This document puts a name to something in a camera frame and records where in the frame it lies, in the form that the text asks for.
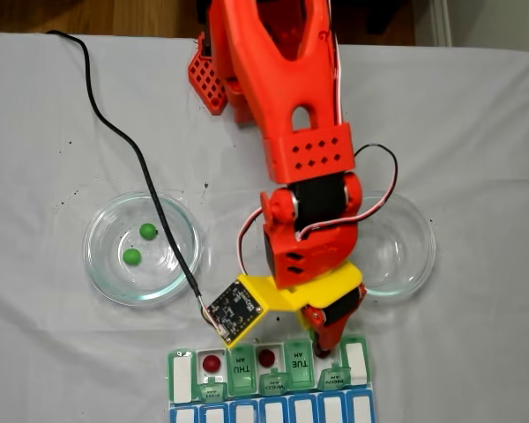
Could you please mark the red ball pill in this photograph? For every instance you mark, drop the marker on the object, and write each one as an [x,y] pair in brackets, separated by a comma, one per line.
[211,362]
[266,358]

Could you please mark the green ball pill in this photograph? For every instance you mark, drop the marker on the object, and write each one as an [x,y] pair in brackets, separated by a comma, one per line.
[148,231]
[131,256]

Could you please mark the weekly pill organizer box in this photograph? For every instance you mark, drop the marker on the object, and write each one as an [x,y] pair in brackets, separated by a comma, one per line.
[240,370]

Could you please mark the glass bowl with embossed logo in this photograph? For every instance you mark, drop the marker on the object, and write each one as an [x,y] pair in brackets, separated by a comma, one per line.
[405,282]

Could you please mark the clear glass bowl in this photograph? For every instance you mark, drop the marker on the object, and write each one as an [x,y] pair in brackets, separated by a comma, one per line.
[110,282]

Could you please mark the black table clamp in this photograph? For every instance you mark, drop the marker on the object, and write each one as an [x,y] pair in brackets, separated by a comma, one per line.
[206,44]

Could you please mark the white table cover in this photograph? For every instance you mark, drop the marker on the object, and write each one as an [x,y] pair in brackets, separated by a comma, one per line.
[48,132]

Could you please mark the camera board on yellow mount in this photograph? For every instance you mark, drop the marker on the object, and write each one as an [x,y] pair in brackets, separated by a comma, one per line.
[236,310]

